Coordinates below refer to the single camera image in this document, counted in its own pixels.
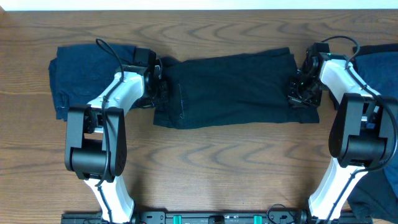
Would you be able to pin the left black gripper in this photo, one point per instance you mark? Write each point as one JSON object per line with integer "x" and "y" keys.
{"x": 165, "y": 89}

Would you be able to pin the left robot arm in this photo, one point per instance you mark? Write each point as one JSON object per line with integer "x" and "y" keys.
{"x": 96, "y": 145}

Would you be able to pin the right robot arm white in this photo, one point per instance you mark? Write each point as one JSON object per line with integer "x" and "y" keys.
{"x": 363, "y": 137}

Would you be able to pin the blue garment in pile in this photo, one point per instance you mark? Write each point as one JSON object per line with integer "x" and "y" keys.
{"x": 379, "y": 71}

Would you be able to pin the black shorts garment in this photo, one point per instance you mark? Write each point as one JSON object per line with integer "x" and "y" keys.
{"x": 235, "y": 89}

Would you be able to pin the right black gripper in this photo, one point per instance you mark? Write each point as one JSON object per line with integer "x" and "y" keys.
{"x": 293, "y": 96}

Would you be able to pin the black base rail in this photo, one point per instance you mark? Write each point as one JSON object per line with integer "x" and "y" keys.
{"x": 274, "y": 216}

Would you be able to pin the folded navy blue garment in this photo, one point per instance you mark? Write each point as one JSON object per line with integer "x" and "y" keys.
{"x": 78, "y": 74}

